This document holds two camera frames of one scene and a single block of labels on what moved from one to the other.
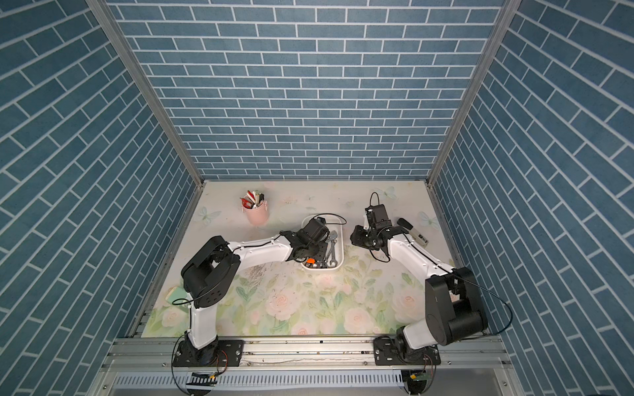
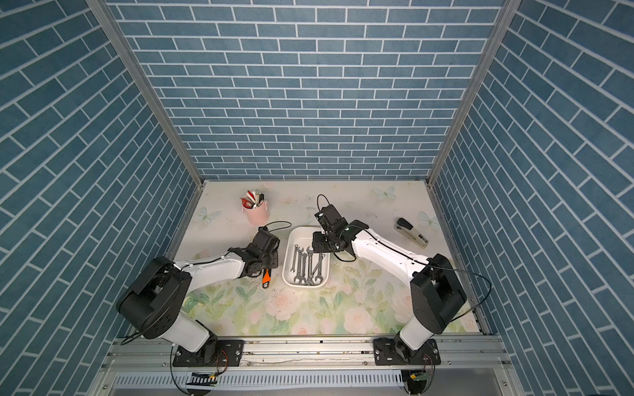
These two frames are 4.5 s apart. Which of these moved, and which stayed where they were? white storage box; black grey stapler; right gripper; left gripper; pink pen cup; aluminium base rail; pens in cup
Moved: left gripper; right gripper; white storage box
Stayed: aluminium base rail; pink pen cup; black grey stapler; pens in cup
